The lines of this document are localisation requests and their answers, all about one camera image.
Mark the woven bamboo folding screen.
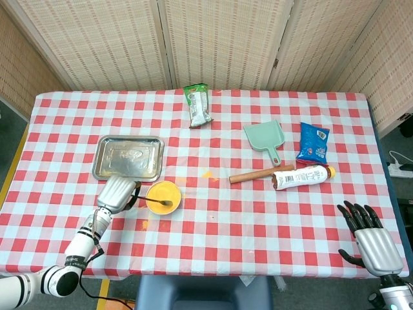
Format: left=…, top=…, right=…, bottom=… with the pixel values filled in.
left=0, top=0, right=413, bottom=140

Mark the orange box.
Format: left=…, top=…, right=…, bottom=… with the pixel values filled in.
left=105, top=298, right=136, bottom=310

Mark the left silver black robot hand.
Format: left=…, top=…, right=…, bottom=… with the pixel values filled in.
left=96, top=176, right=142, bottom=214

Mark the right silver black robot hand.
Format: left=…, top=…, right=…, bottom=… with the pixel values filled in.
left=337, top=200, right=405, bottom=278

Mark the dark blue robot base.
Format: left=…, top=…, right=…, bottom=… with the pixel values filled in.
left=135, top=274, right=274, bottom=310

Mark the white labelled drink bottle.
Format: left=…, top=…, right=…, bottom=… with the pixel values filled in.
left=272, top=163, right=336, bottom=191

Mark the white power cable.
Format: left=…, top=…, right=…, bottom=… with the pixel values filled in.
left=388, top=150, right=410, bottom=166

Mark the red white checkered tablecloth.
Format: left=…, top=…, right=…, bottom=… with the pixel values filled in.
left=0, top=89, right=410, bottom=280

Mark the rectangular steel tray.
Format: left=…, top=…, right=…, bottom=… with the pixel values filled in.
left=92, top=134, right=165, bottom=183

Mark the yellow bowl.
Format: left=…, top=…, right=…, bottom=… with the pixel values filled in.
left=145, top=180, right=182, bottom=216

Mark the mint green dustpan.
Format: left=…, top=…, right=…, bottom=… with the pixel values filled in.
left=243, top=119, right=286, bottom=167

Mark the wooden rolling pin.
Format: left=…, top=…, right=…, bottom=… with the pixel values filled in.
left=228, top=164, right=296, bottom=185

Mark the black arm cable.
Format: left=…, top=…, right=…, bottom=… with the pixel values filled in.
left=78, top=240, right=134, bottom=310

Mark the blue snack bag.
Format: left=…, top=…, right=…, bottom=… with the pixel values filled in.
left=296, top=121, right=330, bottom=166

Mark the white power strip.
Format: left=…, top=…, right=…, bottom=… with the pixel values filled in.
left=388, top=163, right=413, bottom=178

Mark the black caster wheel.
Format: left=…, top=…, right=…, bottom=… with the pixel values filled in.
left=399, top=112, right=413, bottom=138

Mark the black spoon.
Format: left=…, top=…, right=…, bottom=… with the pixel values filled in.
left=137, top=196, right=174, bottom=207

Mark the green white snack bag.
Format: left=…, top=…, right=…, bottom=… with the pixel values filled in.
left=183, top=83, right=214, bottom=129

